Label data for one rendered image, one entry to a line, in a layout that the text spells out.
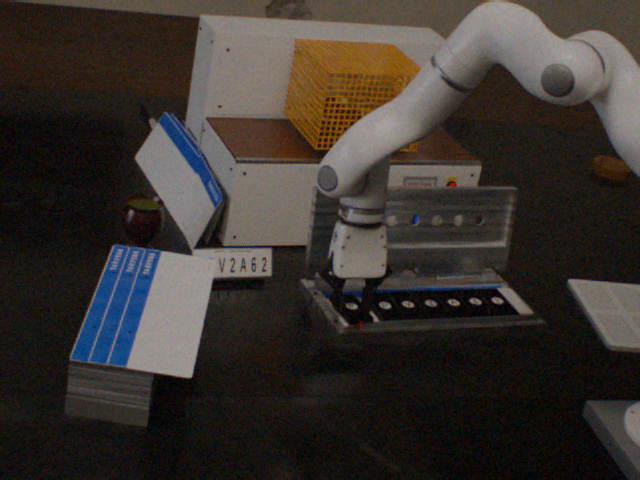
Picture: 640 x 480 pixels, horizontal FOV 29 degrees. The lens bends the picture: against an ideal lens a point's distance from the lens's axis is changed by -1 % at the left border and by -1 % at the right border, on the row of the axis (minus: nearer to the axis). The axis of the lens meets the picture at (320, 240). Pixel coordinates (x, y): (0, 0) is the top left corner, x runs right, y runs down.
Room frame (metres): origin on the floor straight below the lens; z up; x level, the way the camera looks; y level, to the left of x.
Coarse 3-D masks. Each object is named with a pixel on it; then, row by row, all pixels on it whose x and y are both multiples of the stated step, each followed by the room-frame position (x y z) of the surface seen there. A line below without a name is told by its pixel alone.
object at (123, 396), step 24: (120, 264) 1.92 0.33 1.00; (96, 312) 1.74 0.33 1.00; (96, 336) 1.67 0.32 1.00; (72, 360) 1.59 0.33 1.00; (72, 384) 1.59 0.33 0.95; (96, 384) 1.60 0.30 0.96; (120, 384) 1.60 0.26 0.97; (144, 384) 1.60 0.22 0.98; (72, 408) 1.59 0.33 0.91; (96, 408) 1.59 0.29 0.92; (120, 408) 1.60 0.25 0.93; (144, 408) 1.60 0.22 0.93
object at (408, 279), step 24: (312, 288) 2.11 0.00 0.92; (360, 288) 2.15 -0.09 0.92; (384, 288) 2.17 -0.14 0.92; (336, 336) 1.97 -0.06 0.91; (360, 336) 1.98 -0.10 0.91; (384, 336) 2.00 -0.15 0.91; (408, 336) 2.02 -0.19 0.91; (432, 336) 2.04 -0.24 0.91; (456, 336) 2.07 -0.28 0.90; (480, 336) 2.09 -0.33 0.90
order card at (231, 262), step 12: (192, 252) 2.10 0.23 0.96; (204, 252) 2.11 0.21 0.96; (216, 252) 2.12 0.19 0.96; (228, 252) 2.13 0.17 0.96; (240, 252) 2.14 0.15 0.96; (252, 252) 2.15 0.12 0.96; (264, 252) 2.16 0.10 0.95; (216, 264) 2.11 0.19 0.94; (228, 264) 2.12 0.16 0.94; (240, 264) 2.13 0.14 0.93; (252, 264) 2.14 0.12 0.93; (264, 264) 2.15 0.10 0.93; (216, 276) 2.10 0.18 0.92; (228, 276) 2.11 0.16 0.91; (240, 276) 2.12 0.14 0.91; (252, 276) 2.13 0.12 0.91
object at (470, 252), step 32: (320, 192) 2.15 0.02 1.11; (416, 192) 2.24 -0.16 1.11; (448, 192) 2.27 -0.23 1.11; (480, 192) 2.30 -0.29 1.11; (512, 192) 2.33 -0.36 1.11; (320, 224) 2.14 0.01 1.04; (416, 224) 2.25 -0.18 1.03; (448, 224) 2.27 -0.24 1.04; (480, 224) 2.31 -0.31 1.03; (512, 224) 2.33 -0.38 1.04; (320, 256) 2.14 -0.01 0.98; (416, 256) 2.23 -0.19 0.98; (448, 256) 2.26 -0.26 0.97; (480, 256) 2.29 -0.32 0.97
